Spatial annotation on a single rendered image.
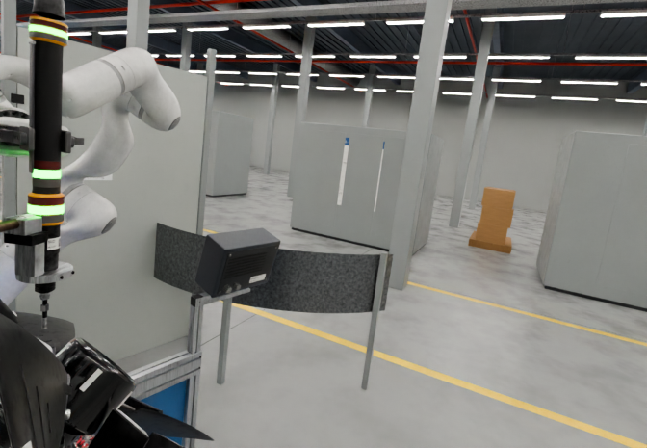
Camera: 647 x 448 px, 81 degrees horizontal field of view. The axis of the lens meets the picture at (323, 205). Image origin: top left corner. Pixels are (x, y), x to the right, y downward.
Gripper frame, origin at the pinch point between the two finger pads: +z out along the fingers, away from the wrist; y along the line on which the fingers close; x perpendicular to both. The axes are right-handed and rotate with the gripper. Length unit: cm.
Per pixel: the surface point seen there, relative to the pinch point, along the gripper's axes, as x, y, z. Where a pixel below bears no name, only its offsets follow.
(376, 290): -83, -197, -44
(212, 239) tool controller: -30, -57, -36
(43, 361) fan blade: -19.6, 7.5, 25.7
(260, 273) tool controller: -44, -77, -32
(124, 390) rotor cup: -34.0, -5.4, 15.4
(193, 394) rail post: -84, -54, -35
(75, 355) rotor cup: -28.6, -0.6, 11.0
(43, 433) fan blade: -22.1, 9.3, 32.3
